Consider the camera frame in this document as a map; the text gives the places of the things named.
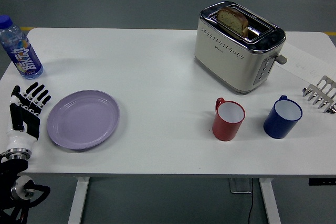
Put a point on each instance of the slice of brown bread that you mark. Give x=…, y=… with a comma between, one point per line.
x=233, y=22

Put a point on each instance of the blue-capped drink bottle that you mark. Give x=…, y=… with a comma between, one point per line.
x=21, y=51

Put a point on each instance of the grey under-table bracket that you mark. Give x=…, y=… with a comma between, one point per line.
x=240, y=184

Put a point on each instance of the white paper sheet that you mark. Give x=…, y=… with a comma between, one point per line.
x=302, y=60

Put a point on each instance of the purple plastic plate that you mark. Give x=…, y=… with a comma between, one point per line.
x=84, y=120

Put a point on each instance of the red plastic cup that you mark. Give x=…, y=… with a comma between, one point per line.
x=228, y=120

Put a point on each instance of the blue plastic cup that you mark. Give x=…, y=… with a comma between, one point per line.
x=283, y=117

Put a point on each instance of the black table control panel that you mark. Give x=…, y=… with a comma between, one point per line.
x=322, y=181

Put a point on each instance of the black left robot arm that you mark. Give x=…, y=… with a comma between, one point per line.
x=15, y=190

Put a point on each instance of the cream and chrome toaster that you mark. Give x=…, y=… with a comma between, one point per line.
x=236, y=53

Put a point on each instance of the white table leg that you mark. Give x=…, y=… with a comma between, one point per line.
x=78, y=200
x=269, y=200

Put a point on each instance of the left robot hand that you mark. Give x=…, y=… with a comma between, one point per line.
x=18, y=132

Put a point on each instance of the silver metal rack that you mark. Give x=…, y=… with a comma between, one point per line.
x=321, y=94

